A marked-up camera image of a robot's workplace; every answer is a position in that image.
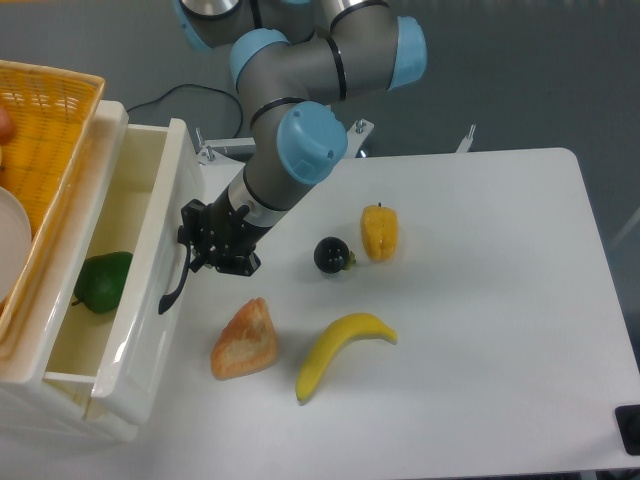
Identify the toasted bread slice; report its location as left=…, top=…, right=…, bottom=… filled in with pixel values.
left=210, top=297, right=279, bottom=380

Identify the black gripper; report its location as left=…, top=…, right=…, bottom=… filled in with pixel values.
left=177, top=188, right=271, bottom=276

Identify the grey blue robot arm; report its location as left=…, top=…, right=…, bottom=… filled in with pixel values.
left=175, top=1, right=427, bottom=276

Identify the orange wicker basket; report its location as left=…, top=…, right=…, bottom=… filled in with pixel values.
left=1, top=60, right=105, bottom=358

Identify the black corner object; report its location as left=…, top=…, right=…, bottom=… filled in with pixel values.
left=614, top=404, right=640, bottom=456

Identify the white plate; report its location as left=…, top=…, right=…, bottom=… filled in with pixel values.
left=0, top=188, right=32, bottom=304

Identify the white top drawer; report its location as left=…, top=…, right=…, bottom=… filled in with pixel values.
left=43, top=119, right=204, bottom=429

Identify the yellow banana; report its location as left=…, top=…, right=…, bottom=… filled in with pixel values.
left=295, top=312, right=398, bottom=404

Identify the green bell pepper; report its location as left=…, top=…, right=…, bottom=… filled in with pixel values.
left=71, top=251, right=133, bottom=314

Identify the yellow bell pepper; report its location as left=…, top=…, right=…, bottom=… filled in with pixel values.
left=360, top=204, right=399, bottom=262

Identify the white drawer cabinet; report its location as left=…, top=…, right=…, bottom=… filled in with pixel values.
left=1, top=101, right=137, bottom=441

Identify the black power cable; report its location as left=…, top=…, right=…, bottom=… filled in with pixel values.
left=125, top=83, right=245, bottom=139

